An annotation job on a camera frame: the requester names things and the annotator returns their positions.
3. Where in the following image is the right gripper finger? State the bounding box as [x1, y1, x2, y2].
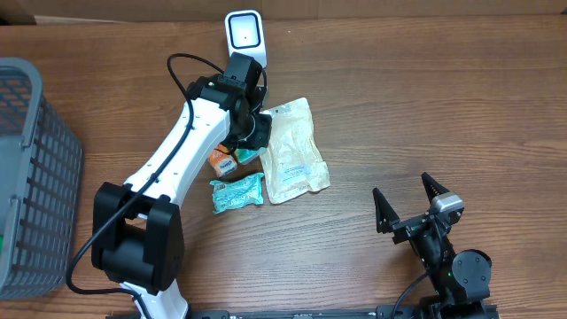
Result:
[421, 172, 450, 204]
[372, 188, 400, 234]

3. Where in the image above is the green white small box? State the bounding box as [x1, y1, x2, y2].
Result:
[234, 147, 267, 165]

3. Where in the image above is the orange snack packet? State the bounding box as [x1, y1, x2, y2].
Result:
[207, 144, 237, 177]

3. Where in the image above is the beige plastic pouch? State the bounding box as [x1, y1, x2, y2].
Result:
[260, 97, 330, 205]

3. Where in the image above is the teal packet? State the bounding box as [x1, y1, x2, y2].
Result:
[210, 173, 264, 214]

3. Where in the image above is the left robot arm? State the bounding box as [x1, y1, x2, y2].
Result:
[84, 52, 271, 318]

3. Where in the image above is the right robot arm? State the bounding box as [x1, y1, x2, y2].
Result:
[372, 172, 500, 319]

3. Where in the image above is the white barcode scanner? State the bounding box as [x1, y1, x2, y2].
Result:
[224, 10, 268, 69]

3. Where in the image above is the grey plastic mesh basket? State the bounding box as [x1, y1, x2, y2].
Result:
[1, 58, 84, 300]

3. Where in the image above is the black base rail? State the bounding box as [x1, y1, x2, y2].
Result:
[185, 303, 500, 319]

